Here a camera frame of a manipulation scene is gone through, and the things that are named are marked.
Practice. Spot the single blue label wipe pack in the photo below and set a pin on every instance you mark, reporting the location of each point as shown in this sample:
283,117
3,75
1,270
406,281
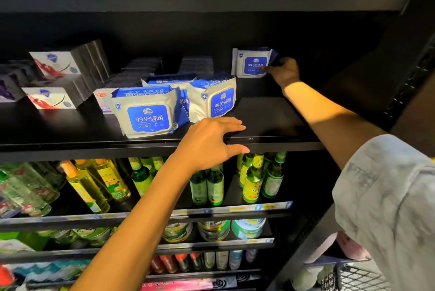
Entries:
217,100
149,117
166,80

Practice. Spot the cream white pouch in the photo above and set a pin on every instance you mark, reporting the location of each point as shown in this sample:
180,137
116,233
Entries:
306,279

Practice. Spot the green white box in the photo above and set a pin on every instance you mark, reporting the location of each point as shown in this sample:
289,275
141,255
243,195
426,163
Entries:
15,243

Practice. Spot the row of white small bottles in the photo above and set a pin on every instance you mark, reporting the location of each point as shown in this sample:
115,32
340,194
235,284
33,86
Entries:
231,259

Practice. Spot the row of white pink soap boxes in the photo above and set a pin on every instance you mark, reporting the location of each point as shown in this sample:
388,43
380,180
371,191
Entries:
103,100

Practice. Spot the person's left hand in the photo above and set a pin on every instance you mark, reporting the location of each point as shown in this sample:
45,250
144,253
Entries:
207,146

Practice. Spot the long pink packet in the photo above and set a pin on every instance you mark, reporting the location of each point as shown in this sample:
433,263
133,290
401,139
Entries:
187,284

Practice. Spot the person's left forearm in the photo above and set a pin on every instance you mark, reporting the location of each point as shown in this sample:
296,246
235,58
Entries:
132,233

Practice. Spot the red snack packet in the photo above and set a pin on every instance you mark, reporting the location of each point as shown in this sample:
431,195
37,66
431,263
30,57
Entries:
5,276

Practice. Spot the row of green yellow bottles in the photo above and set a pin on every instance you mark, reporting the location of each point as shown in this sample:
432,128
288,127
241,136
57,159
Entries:
251,178

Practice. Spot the person's right hand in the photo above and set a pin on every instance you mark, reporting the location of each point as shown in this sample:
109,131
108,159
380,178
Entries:
284,73

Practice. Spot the row of white upright packs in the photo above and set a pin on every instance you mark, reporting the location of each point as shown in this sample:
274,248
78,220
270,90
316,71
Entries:
253,64

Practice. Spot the green lidded wipe tub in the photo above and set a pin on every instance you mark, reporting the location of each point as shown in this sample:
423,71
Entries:
178,231
94,234
213,230
248,228
58,235

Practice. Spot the person's right forearm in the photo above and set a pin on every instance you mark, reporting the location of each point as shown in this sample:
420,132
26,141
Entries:
333,124

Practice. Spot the black store shelf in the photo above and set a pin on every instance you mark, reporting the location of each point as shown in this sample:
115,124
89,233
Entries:
41,131

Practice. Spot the row of white red soap boxes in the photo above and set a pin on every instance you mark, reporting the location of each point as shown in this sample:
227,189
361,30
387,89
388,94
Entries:
58,93

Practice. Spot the row of purple soap boxes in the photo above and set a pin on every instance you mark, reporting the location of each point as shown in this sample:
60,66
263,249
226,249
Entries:
13,83

